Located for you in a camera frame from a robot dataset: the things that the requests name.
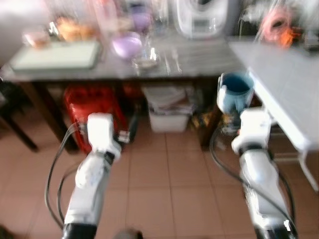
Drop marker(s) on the blue cup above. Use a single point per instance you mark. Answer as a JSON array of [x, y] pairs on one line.
[[235, 92]]

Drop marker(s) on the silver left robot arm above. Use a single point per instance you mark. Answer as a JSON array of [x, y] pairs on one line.
[[92, 184]]

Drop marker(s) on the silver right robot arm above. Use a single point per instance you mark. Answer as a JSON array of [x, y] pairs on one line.
[[261, 179]]

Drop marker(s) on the white plastic bin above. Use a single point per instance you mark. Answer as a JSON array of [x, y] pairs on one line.
[[168, 122]]

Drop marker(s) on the red plastic stool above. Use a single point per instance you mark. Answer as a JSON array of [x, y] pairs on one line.
[[89, 102]]

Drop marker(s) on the stack of papers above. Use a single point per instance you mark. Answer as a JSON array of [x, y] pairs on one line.
[[167, 97]]

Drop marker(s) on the white tiled table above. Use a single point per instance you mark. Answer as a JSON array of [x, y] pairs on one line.
[[289, 84]]

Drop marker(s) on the dark wooden table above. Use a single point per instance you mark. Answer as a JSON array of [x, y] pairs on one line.
[[199, 59]]

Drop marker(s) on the clear glass dish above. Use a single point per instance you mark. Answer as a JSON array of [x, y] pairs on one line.
[[145, 62]]

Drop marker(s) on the purple bowl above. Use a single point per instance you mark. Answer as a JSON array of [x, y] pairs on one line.
[[127, 46]]

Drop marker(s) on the grey robot leg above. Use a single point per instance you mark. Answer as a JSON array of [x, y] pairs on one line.
[[128, 234]]

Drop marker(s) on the orange object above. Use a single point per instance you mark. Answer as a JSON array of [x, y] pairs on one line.
[[288, 37]]

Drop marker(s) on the pink round object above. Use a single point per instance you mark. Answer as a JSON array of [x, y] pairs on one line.
[[269, 27]]

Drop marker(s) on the pale green tray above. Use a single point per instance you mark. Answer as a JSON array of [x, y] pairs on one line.
[[55, 55]]

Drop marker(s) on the white kitchen appliance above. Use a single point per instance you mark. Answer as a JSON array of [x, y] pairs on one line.
[[202, 20]]

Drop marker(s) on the purple cup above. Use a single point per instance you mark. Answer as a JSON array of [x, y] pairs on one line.
[[141, 21]]

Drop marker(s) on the bowl of orange food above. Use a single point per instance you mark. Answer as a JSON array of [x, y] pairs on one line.
[[75, 31]]

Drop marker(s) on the dark wooden chair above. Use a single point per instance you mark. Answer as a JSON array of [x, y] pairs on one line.
[[10, 99]]

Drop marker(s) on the small pale bowl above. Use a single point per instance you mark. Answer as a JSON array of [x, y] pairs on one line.
[[37, 40]]

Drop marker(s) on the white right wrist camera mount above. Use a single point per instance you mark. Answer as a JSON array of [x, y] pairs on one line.
[[254, 129]]

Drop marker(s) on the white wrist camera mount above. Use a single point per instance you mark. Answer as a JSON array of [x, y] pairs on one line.
[[254, 129], [101, 132]]

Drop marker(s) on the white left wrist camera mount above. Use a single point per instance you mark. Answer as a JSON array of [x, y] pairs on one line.
[[101, 132]]

